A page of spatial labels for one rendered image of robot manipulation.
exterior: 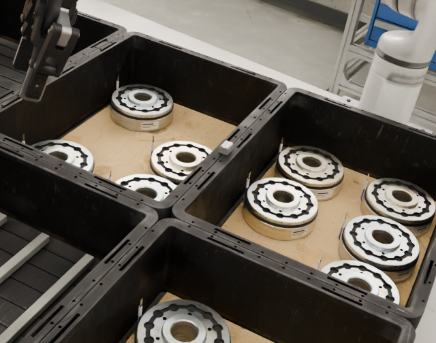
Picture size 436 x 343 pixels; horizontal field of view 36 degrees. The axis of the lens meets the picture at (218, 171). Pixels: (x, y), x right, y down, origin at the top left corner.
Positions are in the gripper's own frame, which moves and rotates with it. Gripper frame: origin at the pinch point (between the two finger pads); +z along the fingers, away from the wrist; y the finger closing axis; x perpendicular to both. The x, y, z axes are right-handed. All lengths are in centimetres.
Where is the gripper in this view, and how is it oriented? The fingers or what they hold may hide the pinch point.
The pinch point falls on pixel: (29, 72)
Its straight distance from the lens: 75.2
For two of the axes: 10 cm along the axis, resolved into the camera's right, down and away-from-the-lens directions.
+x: 8.4, 1.6, 5.2
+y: 3.3, 6.2, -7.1
